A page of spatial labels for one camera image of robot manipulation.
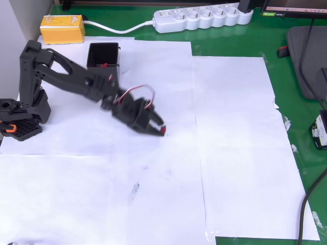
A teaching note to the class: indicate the black square container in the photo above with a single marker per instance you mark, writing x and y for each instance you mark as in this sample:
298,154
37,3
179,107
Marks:
103,52

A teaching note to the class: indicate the yellow cardboard box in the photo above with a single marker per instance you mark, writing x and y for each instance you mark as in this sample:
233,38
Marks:
61,32

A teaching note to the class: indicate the black and white device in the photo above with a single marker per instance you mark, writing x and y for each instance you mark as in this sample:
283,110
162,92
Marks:
320,132

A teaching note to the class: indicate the black laptop with stickers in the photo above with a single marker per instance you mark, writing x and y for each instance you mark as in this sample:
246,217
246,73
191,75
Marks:
293,14

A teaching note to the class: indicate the orange clamp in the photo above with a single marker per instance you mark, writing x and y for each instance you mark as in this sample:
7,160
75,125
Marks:
9,128

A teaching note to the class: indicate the white paper table cover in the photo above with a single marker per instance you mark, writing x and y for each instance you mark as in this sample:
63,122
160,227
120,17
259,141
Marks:
230,102

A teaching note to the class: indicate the black plug adapter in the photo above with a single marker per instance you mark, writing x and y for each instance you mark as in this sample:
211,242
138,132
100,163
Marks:
245,5

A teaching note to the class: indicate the grey laptop sleeve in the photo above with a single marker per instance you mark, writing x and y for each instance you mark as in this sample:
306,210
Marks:
299,51

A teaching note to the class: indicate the white power strip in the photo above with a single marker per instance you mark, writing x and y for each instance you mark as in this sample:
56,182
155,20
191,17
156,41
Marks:
204,18

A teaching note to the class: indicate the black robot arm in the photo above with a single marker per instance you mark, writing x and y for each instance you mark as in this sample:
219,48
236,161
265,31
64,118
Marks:
71,76

